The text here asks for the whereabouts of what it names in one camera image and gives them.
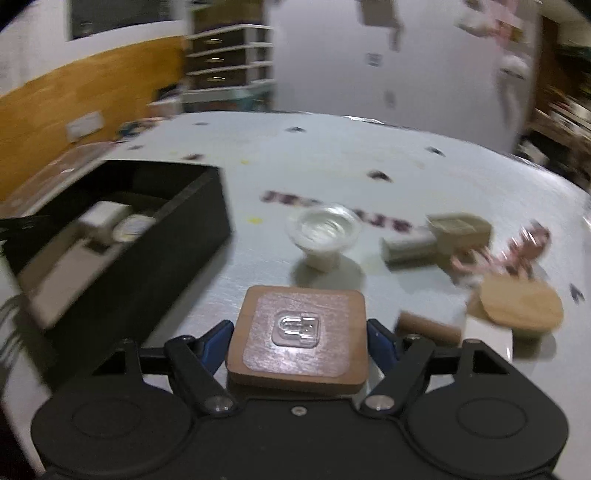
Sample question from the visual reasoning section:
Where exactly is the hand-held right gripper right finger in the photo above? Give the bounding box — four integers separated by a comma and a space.
360, 318, 513, 416

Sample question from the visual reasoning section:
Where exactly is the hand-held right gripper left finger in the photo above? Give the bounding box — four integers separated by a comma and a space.
115, 320, 237, 416

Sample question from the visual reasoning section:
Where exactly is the square wooden coaster clear hook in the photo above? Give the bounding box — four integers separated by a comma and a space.
226, 285, 370, 397

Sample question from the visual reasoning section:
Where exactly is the brown wooden cylinder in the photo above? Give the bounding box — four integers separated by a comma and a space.
397, 310, 463, 345

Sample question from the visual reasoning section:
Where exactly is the black storage box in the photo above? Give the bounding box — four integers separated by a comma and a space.
0, 159, 232, 370

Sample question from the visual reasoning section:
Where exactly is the clear plastic cup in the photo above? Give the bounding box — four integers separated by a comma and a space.
287, 205, 362, 272

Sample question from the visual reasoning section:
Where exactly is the round wooden disc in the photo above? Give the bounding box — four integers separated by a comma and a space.
479, 276, 565, 333

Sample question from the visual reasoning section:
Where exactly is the small white block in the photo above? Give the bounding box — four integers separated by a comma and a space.
382, 231, 438, 265

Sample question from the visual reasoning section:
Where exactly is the tan cardboard block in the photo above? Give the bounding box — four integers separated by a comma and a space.
426, 212, 493, 271

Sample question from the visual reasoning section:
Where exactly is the round metal tin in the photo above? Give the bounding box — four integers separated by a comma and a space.
113, 215, 158, 244

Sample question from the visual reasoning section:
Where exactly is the white rectangular block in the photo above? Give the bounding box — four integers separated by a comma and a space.
78, 200, 131, 241

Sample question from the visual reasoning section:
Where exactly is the drawer cabinet with dark drawers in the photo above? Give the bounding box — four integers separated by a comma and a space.
184, 23, 276, 112

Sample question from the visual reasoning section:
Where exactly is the white wall outlet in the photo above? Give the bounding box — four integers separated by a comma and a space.
67, 111, 103, 140

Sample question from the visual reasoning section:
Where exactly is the dark wall window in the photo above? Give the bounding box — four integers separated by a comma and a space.
69, 0, 195, 42

